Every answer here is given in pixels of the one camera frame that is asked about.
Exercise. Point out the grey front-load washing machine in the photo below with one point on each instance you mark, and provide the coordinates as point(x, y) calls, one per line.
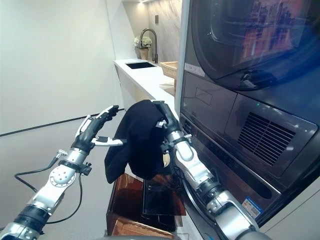
point(250, 190)

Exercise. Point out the flower pot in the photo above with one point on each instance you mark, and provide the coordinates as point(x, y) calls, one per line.
point(143, 51)

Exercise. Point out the cream cabinet with white counter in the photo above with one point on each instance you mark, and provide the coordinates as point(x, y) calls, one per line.
point(140, 77)

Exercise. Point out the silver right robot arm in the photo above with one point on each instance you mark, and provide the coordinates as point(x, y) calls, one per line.
point(195, 170)

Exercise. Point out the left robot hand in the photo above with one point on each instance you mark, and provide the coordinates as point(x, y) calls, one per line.
point(87, 135)

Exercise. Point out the orange woven wicker basket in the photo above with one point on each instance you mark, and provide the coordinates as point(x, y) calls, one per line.
point(140, 230)

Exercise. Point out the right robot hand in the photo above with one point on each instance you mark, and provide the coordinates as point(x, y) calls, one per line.
point(171, 120)

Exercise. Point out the glossy dark brown stool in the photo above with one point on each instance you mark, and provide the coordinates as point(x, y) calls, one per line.
point(160, 200)

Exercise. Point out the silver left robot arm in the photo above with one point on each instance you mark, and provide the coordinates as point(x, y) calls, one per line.
point(57, 180)

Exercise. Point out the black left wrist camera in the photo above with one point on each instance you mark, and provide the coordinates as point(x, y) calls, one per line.
point(85, 168)

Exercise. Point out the square blue white sticker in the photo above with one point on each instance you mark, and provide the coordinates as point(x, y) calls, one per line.
point(252, 207)

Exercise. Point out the dark curved kitchen faucet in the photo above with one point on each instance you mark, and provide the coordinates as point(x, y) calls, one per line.
point(155, 50)

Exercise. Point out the black rectangular counter inset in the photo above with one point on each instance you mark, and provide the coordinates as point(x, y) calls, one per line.
point(140, 65)

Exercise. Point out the dark stacked tumble dryer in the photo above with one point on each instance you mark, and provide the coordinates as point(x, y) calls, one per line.
point(225, 112)

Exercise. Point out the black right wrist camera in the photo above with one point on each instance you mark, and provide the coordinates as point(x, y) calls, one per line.
point(166, 147)

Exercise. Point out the low wicker tray basket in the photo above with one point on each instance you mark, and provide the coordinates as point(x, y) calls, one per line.
point(170, 70)

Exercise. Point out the black garment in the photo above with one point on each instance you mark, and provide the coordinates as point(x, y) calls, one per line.
point(140, 140)

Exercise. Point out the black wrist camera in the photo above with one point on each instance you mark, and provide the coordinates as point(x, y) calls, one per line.
point(166, 147)
point(85, 168)

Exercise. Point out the dark wall switch plate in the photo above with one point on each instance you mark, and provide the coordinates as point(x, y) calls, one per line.
point(157, 20)

